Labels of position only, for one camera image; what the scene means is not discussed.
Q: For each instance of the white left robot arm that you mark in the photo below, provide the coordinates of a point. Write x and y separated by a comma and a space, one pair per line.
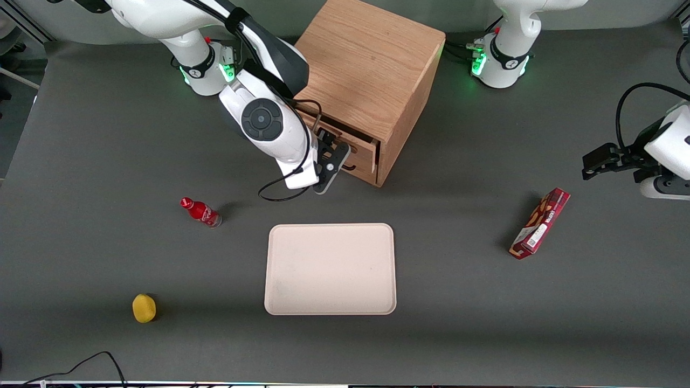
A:
509, 64

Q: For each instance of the yellow lemon-shaped toy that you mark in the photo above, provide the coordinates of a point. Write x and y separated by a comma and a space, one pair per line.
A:
144, 308

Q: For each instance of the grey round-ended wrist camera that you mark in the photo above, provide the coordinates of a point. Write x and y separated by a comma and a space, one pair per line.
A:
330, 175
666, 188

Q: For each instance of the wooden drawer box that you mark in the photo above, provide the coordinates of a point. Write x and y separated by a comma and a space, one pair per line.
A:
362, 152

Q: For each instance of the white rectangular plastic tray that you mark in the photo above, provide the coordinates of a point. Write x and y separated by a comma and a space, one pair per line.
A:
330, 269

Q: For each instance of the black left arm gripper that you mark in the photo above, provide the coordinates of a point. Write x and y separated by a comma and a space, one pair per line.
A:
634, 157

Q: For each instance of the wooden drawer cabinet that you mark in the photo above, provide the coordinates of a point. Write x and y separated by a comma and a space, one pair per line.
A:
366, 59

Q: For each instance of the red cookie box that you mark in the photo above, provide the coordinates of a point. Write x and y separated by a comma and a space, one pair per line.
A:
540, 223

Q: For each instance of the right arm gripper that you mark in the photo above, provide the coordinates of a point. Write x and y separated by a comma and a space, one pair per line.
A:
325, 139

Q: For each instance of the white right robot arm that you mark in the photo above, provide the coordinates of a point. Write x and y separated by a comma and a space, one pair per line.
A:
183, 21

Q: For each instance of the small red cola bottle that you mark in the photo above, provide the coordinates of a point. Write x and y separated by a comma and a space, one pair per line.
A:
200, 212

